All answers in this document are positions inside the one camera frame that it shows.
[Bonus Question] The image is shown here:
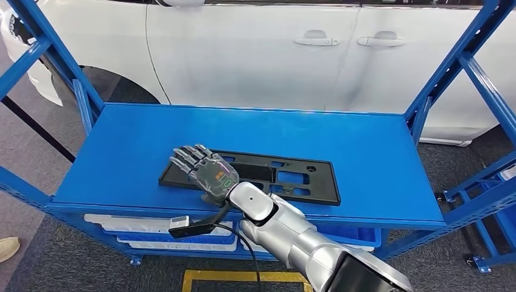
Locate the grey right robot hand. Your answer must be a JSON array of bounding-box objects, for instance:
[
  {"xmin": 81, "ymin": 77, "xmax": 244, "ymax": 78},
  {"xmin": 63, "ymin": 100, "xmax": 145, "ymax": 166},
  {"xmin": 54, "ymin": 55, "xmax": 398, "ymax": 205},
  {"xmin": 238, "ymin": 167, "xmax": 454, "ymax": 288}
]
[{"xmin": 168, "ymin": 144, "xmax": 241, "ymax": 207}]

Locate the black plastic plate frame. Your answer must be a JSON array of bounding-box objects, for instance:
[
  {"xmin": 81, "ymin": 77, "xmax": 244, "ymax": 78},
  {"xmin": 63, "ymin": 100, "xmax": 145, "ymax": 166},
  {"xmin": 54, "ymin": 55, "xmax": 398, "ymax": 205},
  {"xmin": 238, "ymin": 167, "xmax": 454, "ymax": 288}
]
[{"xmin": 158, "ymin": 150, "xmax": 342, "ymax": 207}]

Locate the blue plastic crate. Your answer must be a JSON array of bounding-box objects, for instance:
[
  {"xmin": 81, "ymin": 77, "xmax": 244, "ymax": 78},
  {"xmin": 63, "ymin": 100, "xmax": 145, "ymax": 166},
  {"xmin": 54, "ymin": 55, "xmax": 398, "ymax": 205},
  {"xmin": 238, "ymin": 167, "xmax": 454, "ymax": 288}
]
[{"xmin": 102, "ymin": 229, "xmax": 237, "ymax": 245}]

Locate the white car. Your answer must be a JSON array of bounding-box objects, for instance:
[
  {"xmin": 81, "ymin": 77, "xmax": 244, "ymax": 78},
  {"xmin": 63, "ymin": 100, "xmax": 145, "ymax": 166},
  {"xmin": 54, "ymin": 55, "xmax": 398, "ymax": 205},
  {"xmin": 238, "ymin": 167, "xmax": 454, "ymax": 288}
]
[{"xmin": 0, "ymin": 0, "xmax": 516, "ymax": 148}]

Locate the black barrier belt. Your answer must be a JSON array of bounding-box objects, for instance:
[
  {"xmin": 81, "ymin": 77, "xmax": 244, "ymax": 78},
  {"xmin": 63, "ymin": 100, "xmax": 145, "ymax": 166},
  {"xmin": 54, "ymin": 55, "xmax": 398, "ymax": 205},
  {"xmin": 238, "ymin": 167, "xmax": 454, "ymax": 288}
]
[{"xmin": 0, "ymin": 96, "xmax": 77, "ymax": 164}]

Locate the person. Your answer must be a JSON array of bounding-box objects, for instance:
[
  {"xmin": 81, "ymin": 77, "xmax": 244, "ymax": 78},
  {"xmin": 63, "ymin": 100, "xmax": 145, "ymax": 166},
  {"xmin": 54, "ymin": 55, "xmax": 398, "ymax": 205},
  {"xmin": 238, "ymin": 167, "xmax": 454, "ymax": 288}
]
[{"xmin": 0, "ymin": 237, "xmax": 21, "ymax": 263}]

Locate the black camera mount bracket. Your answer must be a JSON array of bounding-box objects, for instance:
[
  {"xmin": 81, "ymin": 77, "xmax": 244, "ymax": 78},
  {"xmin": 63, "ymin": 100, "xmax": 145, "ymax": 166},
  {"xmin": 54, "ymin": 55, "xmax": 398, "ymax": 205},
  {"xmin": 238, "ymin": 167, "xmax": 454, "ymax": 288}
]
[{"xmin": 189, "ymin": 200, "xmax": 234, "ymax": 237}]

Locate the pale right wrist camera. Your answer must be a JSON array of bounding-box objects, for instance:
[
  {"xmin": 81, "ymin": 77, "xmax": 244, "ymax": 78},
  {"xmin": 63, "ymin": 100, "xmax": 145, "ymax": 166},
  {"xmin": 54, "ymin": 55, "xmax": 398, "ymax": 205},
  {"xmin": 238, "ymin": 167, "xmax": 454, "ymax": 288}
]
[{"xmin": 168, "ymin": 215, "xmax": 195, "ymax": 239}]

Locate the black camera cable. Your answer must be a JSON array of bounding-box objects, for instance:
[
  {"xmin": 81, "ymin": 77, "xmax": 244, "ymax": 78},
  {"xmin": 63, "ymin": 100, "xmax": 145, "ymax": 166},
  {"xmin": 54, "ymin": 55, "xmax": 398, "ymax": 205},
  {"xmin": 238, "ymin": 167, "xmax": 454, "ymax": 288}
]
[{"xmin": 214, "ymin": 223, "xmax": 263, "ymax": 292}]

